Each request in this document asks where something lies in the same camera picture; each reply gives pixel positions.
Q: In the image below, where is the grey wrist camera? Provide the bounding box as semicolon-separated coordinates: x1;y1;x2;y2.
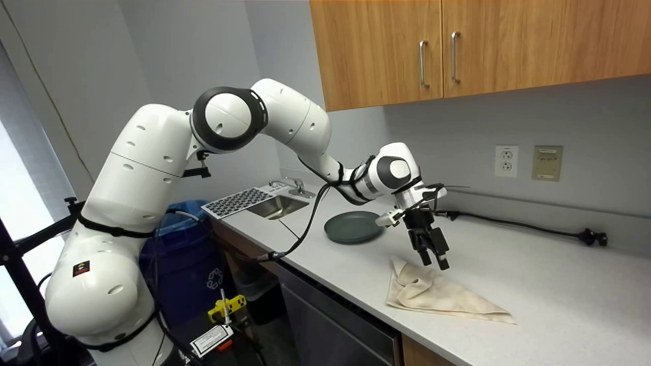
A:
375;207;409;231

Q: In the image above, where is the beige wall switch plate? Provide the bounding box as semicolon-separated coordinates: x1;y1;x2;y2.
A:
528;143;565;185

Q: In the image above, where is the steel countertop sink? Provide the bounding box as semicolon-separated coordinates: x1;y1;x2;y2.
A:
247;190;314;222

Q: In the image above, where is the silver cabinet door handle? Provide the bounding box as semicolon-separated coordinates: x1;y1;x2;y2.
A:
414;39;432;92
448;28;463;88

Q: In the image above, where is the black power cord with plug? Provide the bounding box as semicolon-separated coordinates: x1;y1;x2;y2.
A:
436;207;610;247

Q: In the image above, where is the dark dish drying rack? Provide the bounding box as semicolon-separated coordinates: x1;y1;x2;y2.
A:
200;186;276;222

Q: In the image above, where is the dishwasher with long handle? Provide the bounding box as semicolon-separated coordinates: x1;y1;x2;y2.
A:
274;266;402;366

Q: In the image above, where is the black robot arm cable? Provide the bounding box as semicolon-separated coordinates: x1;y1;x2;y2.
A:
252;177;341;264

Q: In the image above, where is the dark green plate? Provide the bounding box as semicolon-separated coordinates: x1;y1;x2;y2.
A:
322;209;388;245

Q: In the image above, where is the black metal stand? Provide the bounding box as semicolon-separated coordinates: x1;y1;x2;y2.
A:
0;194;91;366

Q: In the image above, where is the white wall outlet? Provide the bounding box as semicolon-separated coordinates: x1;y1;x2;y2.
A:
492;144;521;180

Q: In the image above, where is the blue recycling bin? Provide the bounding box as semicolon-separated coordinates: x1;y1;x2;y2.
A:
136;197;238;335

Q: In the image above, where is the beige stained cloth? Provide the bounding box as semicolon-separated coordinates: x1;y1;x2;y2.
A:
382;253;515;320

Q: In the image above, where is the wooden wall cabinet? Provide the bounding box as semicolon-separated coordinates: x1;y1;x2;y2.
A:
308;0;651;113

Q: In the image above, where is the silver sink faucet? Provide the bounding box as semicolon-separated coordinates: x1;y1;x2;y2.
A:
278;175;310;199

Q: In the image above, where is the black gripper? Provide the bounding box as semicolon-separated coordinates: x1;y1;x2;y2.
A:
402;203;451;272

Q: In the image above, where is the yellow handled tool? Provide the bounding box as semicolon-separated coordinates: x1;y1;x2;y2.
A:
205;291;250;326

